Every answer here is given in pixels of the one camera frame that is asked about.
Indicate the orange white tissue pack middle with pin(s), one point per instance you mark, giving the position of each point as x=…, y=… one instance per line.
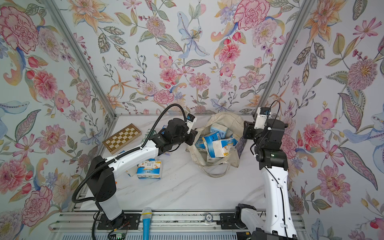
x=150, y=169

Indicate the blue white tissue pack left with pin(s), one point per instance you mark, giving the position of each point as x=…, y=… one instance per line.
x=132, y=171

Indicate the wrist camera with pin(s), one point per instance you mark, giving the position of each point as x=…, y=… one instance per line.
x=191, y=120
x=261, y=116

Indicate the white blue tissue cube pack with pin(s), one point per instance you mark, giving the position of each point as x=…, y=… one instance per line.
x=220, y=129

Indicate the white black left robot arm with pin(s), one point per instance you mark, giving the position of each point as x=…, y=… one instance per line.
x=102, y=180

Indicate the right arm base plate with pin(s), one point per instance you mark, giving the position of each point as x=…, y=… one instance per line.
x=227, y=221

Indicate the beige canvas tote bag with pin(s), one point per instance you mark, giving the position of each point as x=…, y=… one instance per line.
x=218, y=167

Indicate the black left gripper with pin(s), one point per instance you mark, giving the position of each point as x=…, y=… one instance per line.
x=191, y=136

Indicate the wooden chessboard box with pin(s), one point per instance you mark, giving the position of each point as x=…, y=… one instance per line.
x=122, y=138

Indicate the blue microphone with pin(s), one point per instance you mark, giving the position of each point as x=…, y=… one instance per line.
x=146, y=219

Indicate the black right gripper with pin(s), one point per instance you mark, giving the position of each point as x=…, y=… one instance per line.
x=250, y=131

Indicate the silver round knob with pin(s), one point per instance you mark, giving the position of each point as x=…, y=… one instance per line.
x=209, y=218

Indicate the blue tissue pack front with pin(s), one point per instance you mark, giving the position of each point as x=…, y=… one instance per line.
x=210, y=138

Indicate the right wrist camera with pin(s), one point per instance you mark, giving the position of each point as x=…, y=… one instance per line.
x=261, y=116

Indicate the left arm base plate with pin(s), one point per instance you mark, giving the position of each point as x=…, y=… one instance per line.
x=125, y=222

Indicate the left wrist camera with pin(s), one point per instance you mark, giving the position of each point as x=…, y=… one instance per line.
x=191, y=120

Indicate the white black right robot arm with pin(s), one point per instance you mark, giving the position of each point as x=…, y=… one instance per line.
x=273, y=163

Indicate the aluminium front rail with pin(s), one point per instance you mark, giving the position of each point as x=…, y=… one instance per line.
x=177, y=221

